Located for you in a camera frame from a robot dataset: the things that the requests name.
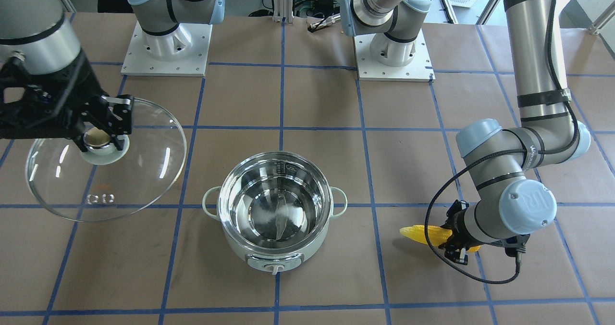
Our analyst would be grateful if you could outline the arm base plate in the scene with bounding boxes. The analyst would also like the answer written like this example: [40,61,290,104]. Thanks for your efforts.
[353,30,435,82]
[121,24,212,77]

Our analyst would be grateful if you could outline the pale green electric pot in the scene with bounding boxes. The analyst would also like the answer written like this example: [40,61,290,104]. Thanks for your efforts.
[202,150,348,275]

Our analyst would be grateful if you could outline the black power brick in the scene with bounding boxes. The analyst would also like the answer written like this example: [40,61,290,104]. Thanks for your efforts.
[312,0,334,16]

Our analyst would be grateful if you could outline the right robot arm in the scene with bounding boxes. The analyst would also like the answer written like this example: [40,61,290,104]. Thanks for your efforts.
[0,0,225,152]

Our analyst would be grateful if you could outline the yellow corn cob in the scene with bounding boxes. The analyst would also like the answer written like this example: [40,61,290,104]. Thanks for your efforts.
[400,225,482,253]

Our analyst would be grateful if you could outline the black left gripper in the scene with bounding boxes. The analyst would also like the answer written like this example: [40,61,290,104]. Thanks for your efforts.
[444,200,530,265]

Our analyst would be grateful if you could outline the aluminium frame post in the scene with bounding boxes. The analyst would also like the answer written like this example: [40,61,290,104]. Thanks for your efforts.
[272,0,294,25]

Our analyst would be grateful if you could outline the black braided cable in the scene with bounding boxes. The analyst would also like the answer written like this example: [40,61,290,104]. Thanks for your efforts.
[424,0,579,285]

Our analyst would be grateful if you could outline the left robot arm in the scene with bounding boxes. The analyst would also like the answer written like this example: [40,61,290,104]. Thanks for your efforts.
[432,0,591,266]

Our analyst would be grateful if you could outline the glass pot lid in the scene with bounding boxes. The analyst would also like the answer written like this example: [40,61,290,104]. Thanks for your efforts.
[25,99,187,223]

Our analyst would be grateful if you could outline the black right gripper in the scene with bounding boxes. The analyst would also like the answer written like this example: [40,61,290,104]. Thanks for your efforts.
[0,51,134,152]

